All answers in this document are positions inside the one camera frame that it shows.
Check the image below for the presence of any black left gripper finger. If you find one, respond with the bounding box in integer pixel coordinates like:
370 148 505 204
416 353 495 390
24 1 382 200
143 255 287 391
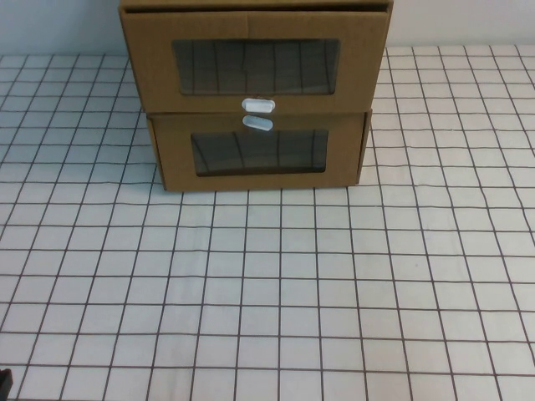
0 367 15 401

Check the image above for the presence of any brown cardboard large windowed drawer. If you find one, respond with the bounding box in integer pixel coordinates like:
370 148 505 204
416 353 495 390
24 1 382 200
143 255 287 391
120 8 392 114

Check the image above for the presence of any brown cardboard small box shell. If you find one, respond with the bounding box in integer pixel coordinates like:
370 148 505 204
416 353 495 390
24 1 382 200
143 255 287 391
145 109 375 193

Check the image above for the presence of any white black-grid tablecloth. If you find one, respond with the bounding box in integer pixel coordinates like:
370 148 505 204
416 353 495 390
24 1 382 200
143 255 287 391
0 41 535 401

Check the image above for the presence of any brown cardboard small windowed drawer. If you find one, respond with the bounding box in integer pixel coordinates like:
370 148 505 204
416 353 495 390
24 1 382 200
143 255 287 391
151 113 369 193

